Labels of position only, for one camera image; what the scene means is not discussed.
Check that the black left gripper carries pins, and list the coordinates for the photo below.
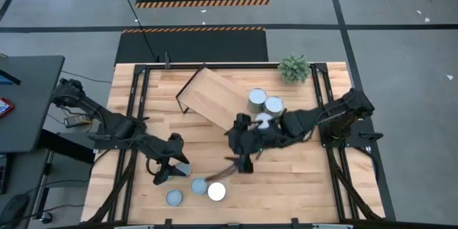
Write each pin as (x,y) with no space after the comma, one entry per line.
(171,148)

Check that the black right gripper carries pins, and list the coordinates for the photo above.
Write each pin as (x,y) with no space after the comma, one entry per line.
(250,141)

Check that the tin can peaches fruit label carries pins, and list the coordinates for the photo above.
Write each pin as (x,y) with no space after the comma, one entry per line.
(274,104)

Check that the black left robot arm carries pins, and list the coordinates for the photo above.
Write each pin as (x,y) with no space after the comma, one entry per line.
(121,127)

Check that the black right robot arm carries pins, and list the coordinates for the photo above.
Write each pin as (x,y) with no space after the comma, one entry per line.
(304,120)

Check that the tin can red green label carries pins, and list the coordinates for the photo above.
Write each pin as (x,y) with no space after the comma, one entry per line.
(184,170)
(198,186)

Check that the tin can teal label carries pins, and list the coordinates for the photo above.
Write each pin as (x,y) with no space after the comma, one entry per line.
(174,197)

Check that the green artificial plant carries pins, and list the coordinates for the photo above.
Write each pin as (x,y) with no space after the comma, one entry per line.
(294,68)

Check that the black desk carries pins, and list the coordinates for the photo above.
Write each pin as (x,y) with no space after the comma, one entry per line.
(28,114)

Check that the black computer mouse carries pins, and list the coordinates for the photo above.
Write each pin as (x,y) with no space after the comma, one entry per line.
(12,209)

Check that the black keyboard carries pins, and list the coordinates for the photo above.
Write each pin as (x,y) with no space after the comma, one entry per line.
(2,173)

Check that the red phone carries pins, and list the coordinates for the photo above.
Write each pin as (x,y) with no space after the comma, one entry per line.
(4,107)

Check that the black device blue screen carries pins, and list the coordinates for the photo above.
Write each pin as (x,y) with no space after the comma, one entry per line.
(7,78)

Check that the wooden shelf black metal frame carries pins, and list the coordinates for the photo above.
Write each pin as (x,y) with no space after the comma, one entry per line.
(211,93)

